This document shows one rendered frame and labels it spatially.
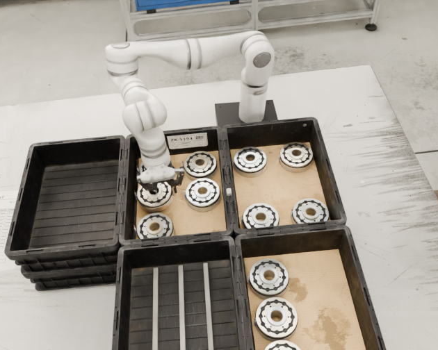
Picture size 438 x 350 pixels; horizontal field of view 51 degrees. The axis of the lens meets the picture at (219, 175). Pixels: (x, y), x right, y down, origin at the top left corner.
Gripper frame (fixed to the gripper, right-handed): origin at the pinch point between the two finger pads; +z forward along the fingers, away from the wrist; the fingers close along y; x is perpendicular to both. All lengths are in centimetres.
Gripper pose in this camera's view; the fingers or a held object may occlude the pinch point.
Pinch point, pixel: (165, 191)
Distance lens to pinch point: 137.7
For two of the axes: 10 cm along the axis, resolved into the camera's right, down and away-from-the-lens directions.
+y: -9.9, 1.7, -0.5
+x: 1.6, 7.7, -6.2
